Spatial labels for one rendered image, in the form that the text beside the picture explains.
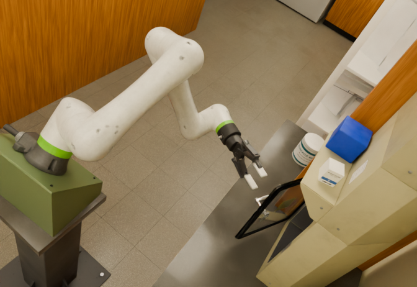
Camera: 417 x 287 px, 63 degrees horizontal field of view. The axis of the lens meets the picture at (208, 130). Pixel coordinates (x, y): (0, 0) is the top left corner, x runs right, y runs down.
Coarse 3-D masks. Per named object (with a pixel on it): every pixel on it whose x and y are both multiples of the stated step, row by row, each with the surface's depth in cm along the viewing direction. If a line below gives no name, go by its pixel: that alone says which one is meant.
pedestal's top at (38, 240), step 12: (0, 204) 126; (96, 204) 138; (0, 216) 124; (12, 216) 124; (24, 216) 126; (84, 216) 135; (12, 228) 123; (24, 228) 123; (36, 228) 124; (72, 228) 132; (24, 240) 122; (36, 240) 121; (48, 240) 123; (36, 252) 121
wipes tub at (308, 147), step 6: (306, 138) 182; (312, 138) 184; (318, 138) 186; (300, 144) 185; (306, 144) 180; (312, 144) 181; (318, 144) 182; (294, 150) 191; (300, 150) 184; (306, 150) 181; (312, 150) 179; (318, 150) 179; (294, 156) 189; (300, 156) 185; (306, 156) 183; (312, 156) 182; (300, 162) 187; (306, 162) 186
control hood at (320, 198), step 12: (324, 144) 116; (324, 156) 112; (336, 156) 114; (312, 168) 106; (348, 168) 111; (312, 180) 103; (312, 192) 100; (324, 192) 101; (336, 192) 102; (312, 204) 102; (324, 204) 100; (312, 216) 105
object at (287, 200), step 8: (280, 184) 114; (272, 192) 115; (280, 192) 118; (288, 192) 122; (296, 192) 127; (264, 200) 120; (272, 200) 121; (280, 200) 126; (288, 200) 131; (296, 200) 136; (272, 208) 130; (280, 208) 135; (288, 208) 140; (296, 208) 147; (272, 216) 139; (280, 216) 145; (288, 216) 152; (256, 224) 137; (264, 224) 144; (240, 232) 136; (248, 232) 142
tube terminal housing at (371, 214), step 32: (384, 128) 107; (352, 192) 92; (384, 192) 87; (416, 192) 82; (320, 224) 105; (352, 224) 98; (384, 224) 94; (416, 224) 99; (288, 256) 120; (320, 256) 112; (352, 256) 113
